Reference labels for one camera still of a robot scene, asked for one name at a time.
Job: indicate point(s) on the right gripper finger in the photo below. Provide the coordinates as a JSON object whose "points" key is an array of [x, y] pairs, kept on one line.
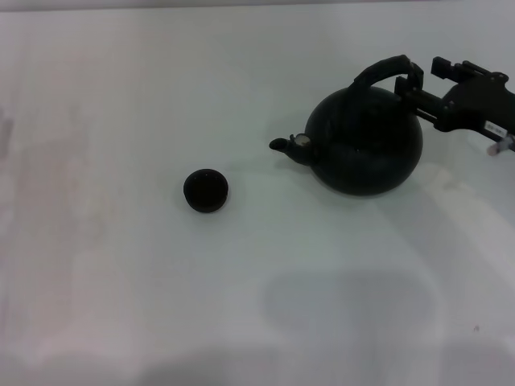
{"points": [[442, 67], [426, 99]]}

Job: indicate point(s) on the dark brown teacup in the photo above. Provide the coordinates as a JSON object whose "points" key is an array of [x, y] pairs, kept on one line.
{"points": [[206, 192]]}

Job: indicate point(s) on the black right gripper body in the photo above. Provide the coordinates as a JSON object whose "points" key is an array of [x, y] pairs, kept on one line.
{"points": [[479, 106]]}

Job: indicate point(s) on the black round teapot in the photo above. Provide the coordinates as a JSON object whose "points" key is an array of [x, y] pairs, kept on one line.
{"points": [[362, 153]]}

